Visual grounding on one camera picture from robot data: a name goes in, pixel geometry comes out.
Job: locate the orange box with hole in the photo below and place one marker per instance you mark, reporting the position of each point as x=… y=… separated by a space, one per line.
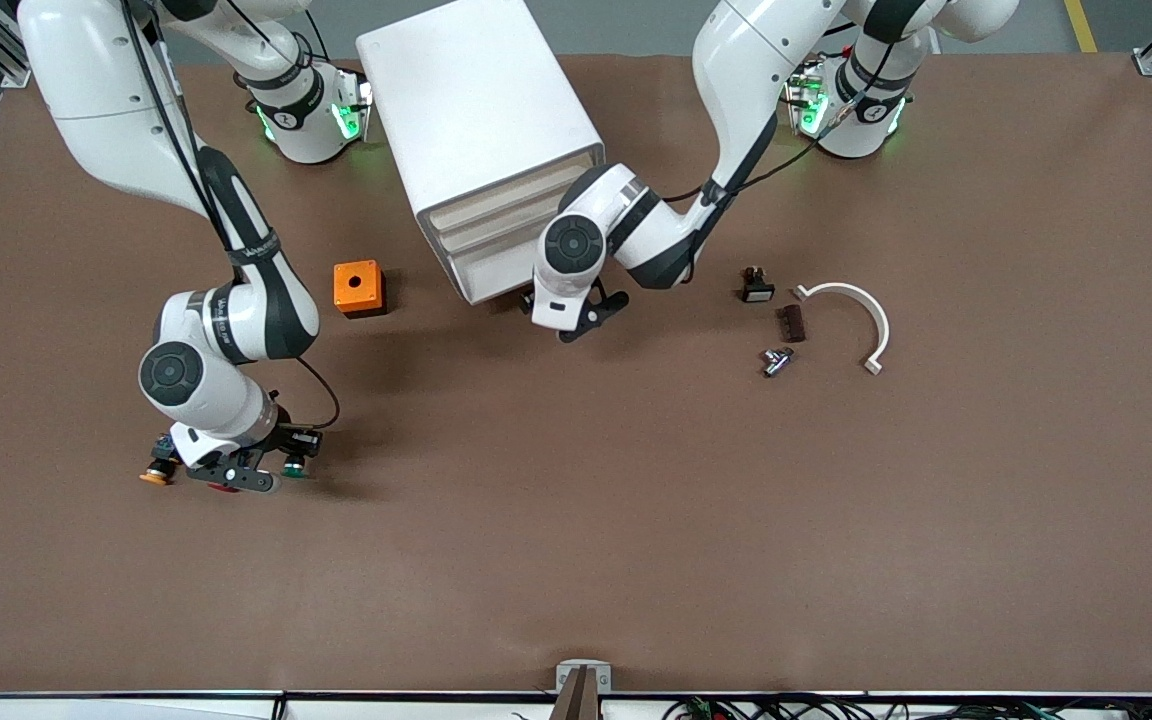
x=358 y=290

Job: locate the chrome tee fitting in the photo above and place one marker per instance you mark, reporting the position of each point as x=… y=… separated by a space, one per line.
x=777 y=362

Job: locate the grey metal bracket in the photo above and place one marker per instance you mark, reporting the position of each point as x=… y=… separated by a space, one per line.
x=566 y=670

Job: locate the green push button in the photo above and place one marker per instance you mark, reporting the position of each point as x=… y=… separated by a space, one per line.
x=294 y=468

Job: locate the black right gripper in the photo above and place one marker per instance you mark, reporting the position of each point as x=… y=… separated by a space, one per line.
x=288 y=437

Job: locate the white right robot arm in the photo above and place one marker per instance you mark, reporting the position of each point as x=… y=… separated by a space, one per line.
x=236 y=310

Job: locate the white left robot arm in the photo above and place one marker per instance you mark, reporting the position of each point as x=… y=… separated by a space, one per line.
x=736 y=60

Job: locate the white rectangular button switch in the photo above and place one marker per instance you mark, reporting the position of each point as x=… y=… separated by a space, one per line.
x=758 y=290

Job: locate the red push button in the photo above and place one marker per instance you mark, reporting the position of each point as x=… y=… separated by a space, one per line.
x=224 y=489

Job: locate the brown terminal block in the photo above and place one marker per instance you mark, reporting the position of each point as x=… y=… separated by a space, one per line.
x=794 y=323

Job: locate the orange push button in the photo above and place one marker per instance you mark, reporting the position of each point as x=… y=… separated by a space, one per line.
x=156 y=475

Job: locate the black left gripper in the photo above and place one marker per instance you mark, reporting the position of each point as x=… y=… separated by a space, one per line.
x=524 y=302

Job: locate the white table edge rail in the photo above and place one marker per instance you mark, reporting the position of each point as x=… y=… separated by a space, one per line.
x=136 y=708

